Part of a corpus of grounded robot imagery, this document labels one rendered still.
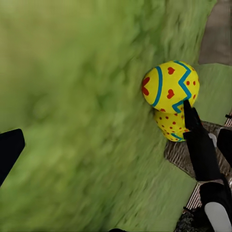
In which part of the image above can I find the easter egg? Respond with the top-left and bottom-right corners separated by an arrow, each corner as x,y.
162,129 -> 189,142
154,109 -> 187,133
142,62 -> 200,115

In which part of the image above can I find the wicker basket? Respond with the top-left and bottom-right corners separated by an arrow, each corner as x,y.
164,121 -> 232,189

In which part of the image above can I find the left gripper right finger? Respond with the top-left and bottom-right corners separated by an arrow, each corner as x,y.
217,128 -> 232,167

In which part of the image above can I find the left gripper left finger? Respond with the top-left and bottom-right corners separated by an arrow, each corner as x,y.
0,129 -> 25,186

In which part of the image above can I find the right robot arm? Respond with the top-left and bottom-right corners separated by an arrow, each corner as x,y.
183,99 -> 232,232

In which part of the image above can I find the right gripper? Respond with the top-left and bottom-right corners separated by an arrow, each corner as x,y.
183,99 -> 218,164

